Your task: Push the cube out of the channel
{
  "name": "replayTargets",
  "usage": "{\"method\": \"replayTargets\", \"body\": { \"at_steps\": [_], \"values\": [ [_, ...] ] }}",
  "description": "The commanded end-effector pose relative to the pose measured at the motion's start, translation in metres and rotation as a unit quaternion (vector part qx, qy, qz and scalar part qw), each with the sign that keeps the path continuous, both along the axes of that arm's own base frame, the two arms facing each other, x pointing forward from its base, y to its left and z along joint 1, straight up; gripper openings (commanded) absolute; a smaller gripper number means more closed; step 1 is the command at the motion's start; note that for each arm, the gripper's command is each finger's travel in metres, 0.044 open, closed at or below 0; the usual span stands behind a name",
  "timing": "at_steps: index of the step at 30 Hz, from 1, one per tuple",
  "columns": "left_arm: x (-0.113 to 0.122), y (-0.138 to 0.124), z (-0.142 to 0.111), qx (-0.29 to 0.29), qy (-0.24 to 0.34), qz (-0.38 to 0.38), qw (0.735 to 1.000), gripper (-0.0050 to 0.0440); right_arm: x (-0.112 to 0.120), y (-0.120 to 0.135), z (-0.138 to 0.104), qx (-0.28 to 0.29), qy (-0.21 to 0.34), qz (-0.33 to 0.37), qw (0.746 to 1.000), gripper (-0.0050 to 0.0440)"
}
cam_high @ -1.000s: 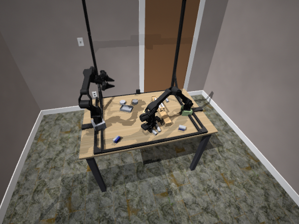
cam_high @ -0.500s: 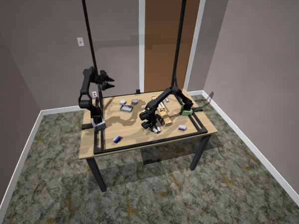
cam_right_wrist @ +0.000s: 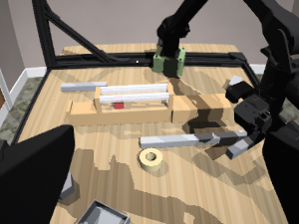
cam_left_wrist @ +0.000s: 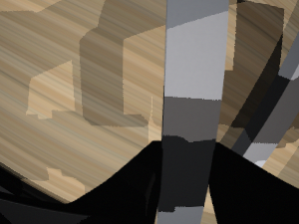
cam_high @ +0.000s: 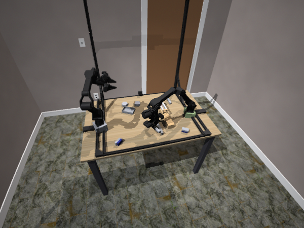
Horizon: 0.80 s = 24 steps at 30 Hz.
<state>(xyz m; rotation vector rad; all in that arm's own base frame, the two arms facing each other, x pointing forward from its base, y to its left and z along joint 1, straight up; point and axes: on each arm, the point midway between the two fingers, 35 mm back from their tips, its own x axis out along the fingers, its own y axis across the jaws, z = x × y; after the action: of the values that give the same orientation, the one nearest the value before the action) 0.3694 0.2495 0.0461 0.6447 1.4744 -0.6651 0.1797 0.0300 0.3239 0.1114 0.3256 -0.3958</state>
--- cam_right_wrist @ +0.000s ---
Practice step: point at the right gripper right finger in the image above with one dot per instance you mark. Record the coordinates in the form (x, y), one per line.
(281, 156)

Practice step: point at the cream roll of masking tape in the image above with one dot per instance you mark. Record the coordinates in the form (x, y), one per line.
(151, 166)

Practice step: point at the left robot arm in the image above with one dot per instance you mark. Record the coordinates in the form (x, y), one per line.
(253, 113)

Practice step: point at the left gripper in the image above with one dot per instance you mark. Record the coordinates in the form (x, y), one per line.
(243, 90)

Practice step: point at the grey square stick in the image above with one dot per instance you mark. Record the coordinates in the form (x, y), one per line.
(241, 146)
(81, 87)

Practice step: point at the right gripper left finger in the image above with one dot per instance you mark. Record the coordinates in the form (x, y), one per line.
(33, 173)

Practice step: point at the clear plastic channel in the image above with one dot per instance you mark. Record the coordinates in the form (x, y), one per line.
(134, 98)

